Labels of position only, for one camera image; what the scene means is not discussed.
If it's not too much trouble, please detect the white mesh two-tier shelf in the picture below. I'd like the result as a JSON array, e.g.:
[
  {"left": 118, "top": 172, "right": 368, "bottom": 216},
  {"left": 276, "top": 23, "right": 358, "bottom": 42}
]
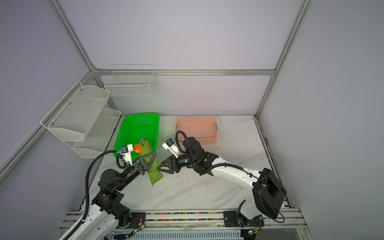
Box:
[{"left": 41, "top": 82, "right": 121, "bottom": 159}]

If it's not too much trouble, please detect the bright green plastic basket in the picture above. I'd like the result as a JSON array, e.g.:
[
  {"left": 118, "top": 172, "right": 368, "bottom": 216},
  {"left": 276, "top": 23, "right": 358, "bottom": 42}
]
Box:
[{"left": 114, "top": 113, "right": 160, "bottom": 151}]

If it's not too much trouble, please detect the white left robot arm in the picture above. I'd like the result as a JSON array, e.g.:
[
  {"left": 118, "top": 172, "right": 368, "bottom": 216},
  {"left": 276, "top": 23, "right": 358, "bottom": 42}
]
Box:
[{"left": 60, "top": 152, "right": 157, "bottom": 240}]

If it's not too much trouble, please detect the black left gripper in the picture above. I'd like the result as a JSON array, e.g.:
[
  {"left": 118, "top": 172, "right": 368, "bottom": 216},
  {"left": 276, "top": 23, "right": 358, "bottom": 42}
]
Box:
[{"left": 114, "top": 151, "right": 156, "bottom": 192}]

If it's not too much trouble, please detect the pink perforated plastic basket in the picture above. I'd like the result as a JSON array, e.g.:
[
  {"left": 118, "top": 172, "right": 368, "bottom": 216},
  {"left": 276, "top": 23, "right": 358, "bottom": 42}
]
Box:
[{"left": 176, "top": 116, "right": 219, "bottom": 145}]

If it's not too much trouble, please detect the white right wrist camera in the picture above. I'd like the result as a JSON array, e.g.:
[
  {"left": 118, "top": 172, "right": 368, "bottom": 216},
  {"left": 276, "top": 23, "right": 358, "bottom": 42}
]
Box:
[{"left": 162, "top": 138, "right": 180, "bottom": 158}]

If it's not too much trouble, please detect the white wire basket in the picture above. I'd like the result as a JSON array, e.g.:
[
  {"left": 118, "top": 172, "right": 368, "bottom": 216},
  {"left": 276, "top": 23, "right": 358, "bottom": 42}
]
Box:
[{"left": 105, "top": 65, "right": 157, "bottom": 97}]

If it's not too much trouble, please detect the green paper napkin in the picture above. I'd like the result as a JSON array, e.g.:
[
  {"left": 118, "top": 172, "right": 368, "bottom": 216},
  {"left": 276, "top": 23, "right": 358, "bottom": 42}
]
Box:
[{"left": 140, "top": 141, "right": 163, "bottom": 186}]

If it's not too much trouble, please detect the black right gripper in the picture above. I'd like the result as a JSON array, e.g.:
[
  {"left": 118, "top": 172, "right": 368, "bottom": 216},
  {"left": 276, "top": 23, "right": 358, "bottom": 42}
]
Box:
[{"left": 157, "top": 152, "right": 197, "bottom": 175}]

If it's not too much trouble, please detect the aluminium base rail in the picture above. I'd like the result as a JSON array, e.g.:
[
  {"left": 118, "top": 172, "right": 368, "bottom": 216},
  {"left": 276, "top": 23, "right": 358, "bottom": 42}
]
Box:
[{"left": 58, "top": 208, "right": 308, "bottom": 233}]

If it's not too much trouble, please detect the black corrugated right cable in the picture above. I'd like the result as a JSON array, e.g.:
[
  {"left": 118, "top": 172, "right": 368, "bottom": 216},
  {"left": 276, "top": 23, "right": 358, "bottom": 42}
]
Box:
[{"left": 175, "top": 130, "right": 265, "bottom": 182}]

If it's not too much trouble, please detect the aluminium frame post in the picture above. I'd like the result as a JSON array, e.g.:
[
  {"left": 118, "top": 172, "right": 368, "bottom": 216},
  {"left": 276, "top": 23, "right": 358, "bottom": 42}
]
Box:
[{"left": 255, "top": 0, "right": 313, "bottom": 119}]

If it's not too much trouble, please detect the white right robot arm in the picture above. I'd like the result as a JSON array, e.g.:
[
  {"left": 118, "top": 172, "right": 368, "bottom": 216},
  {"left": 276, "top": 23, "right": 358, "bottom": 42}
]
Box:
[{"left": 157, "top": 137, "right": 287, "bottom": 228}]

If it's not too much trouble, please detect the orange plastic spoon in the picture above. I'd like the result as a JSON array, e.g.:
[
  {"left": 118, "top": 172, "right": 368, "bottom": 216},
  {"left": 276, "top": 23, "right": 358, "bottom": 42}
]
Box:
[{"left": 133, "top": 145, "right": 143, "bottom": 154}]

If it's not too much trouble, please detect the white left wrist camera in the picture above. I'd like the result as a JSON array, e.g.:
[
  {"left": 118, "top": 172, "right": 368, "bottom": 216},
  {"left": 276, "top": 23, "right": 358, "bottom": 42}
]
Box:
[{"left": 121, "top": 144, "right": 134, "bottom": 165}]

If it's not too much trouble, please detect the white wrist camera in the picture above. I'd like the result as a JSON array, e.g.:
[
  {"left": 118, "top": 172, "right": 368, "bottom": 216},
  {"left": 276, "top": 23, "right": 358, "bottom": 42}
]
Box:
[
  {"left": 121, "top": 144, "right": 134, "bottom": 165},
  {"left": 162, "top": 138, "right": 180, "bottom": 158}
]

